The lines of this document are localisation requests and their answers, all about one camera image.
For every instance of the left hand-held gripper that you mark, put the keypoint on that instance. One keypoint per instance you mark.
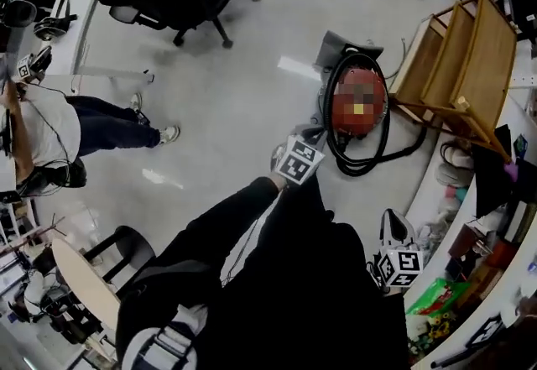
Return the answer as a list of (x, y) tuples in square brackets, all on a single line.
[(298, 160)]

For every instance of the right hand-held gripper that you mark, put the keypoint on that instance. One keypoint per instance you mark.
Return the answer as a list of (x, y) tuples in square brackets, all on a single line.
[(400, 267)]

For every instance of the person's right forearm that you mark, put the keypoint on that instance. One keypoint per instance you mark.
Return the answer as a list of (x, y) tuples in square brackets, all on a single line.
[(394, 318)]

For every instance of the person's left forearm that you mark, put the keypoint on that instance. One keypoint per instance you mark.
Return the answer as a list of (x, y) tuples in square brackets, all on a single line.
[(235, 209)]

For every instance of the red green vacuum cleaner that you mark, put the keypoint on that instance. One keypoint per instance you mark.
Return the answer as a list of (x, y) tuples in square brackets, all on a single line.
[(356, 102)]

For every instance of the white shelving rack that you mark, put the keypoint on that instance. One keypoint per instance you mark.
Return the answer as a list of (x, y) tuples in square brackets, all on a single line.
[(432, 200)]

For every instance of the green packet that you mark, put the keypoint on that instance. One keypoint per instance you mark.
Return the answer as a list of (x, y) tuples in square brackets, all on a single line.
[(436, 297)]

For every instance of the yellow flower pot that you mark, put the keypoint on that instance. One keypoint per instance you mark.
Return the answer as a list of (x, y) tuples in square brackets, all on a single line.
[(440, 324)]

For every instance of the black cloth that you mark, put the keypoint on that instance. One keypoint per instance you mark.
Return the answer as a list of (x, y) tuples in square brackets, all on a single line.
[(495, 175)]

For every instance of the person's black clothing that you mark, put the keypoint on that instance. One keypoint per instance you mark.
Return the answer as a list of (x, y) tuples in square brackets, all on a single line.
[(293, 297)]

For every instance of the wooden shelf cart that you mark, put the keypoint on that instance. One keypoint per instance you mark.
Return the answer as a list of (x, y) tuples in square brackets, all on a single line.
[(482, 62)]

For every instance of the gray chest pack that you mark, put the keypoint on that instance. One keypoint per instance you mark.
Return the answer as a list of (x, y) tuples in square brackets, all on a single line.
[(159, 343)]

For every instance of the black round backpack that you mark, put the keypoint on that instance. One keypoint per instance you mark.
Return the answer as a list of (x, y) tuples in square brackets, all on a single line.
[(54, 179)]

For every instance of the round wooden table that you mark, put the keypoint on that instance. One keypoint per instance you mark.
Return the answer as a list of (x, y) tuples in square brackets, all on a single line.
[(84, 284)]

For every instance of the white desk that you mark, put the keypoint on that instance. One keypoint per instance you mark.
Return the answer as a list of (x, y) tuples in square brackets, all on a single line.
[(79, 16)]

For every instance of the black headset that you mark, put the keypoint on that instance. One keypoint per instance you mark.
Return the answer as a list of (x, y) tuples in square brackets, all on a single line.
[(52, 24)]

